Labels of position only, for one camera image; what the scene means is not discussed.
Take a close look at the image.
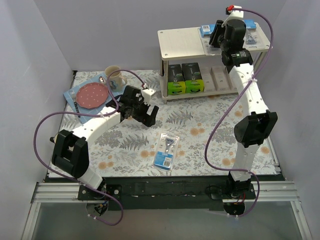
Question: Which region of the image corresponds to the black green Gillette Labs box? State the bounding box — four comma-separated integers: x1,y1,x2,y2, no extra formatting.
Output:
167,64,186,95

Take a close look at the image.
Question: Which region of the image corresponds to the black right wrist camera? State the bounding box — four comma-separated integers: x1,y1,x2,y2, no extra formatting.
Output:
224,19,246,42

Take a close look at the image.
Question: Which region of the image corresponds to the beige ceramic mug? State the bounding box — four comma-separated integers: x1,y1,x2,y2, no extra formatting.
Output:
104,65,128,92

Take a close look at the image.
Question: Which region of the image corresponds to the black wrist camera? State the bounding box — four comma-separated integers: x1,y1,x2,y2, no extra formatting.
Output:
224,19,246,42
119,85,142,105

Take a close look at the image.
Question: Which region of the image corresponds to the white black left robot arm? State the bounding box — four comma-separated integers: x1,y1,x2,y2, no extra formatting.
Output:
51,102,159,200

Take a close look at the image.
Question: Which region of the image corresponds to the white Harry's box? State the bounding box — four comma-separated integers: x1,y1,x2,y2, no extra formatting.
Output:
211,66,230,91
199,66,216,92
224,67,237,91

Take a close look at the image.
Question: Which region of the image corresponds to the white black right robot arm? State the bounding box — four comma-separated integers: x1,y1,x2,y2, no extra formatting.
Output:
209,19,278,199

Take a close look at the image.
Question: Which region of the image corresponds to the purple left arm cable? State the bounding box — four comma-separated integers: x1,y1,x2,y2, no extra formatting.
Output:
33,69,148,225

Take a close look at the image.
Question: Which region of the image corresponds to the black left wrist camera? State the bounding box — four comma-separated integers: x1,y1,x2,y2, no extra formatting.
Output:
119,85,142,105

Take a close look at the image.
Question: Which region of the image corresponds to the clear blue razor blister pack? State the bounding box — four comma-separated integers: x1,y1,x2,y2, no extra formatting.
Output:
151,133,180,172

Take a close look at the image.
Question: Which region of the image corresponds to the cream enamel cup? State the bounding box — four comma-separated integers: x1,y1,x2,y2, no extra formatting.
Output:
49,133,60,144

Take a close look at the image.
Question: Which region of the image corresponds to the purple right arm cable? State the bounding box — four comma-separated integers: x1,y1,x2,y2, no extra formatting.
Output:
204,8,274,218

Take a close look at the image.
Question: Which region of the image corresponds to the pink dotted plate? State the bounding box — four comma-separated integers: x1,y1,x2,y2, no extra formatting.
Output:
75,82,109,109

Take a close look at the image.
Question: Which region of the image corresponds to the silver fork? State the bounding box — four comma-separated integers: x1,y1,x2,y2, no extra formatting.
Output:
69,89,80,114

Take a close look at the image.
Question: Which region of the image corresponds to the blue checked cloth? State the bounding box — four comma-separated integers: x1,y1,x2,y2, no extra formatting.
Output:
63,73,112,115

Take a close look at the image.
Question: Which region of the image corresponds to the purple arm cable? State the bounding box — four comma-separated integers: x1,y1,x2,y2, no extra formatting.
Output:
33,69,148,225
204,8,274,218

